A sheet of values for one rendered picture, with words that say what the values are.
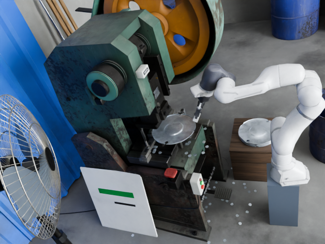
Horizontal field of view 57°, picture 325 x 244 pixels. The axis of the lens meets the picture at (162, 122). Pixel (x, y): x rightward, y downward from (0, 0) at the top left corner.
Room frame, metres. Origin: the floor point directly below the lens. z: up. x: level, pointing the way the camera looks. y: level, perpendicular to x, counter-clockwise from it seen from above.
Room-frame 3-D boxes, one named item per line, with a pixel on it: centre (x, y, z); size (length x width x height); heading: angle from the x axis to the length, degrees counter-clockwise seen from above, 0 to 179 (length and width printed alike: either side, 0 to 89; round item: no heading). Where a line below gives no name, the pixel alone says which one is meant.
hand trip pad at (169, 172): (1.16, 0.05, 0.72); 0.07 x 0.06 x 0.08; 55
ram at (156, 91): (1.54, 0.01, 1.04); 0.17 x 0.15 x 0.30; 55
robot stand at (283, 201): (1.13, -0.60, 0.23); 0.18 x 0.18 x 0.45; 65
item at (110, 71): (1.38, 0.21, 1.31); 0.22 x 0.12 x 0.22; 55
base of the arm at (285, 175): (1.11, -0.64, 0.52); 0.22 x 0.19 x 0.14; 65
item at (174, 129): (1.49, -0.06, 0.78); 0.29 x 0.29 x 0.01
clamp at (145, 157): (1.43, 0.15, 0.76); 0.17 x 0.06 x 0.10; 145
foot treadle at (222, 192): (1.49, -0.06, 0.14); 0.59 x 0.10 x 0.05; 55
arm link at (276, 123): (1.17, -0.61, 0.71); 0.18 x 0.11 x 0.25; 158
